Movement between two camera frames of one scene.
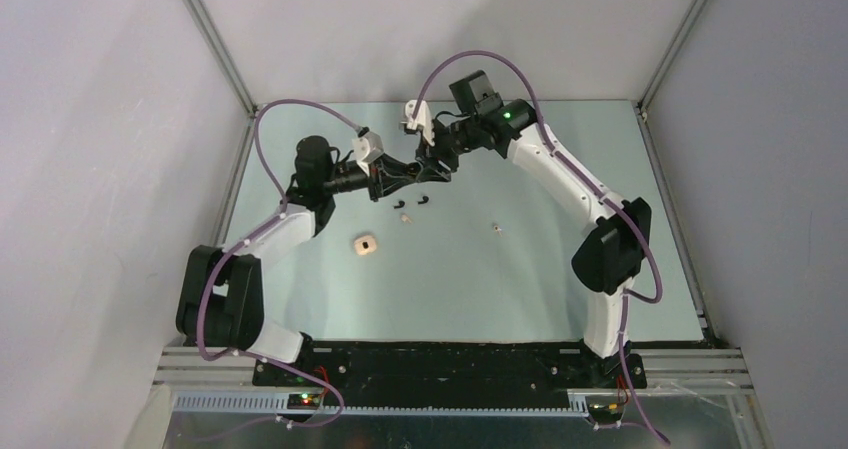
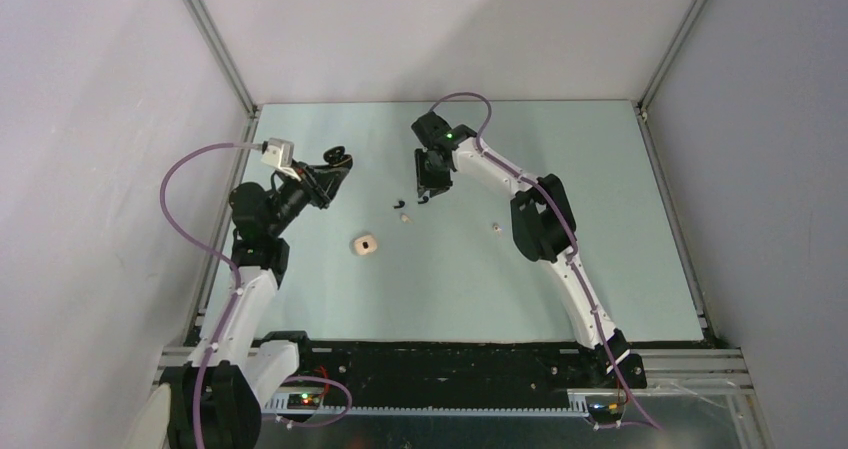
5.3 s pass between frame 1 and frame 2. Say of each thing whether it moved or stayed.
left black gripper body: moved
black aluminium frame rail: stayed
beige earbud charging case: stayed
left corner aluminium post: stayed
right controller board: stayed
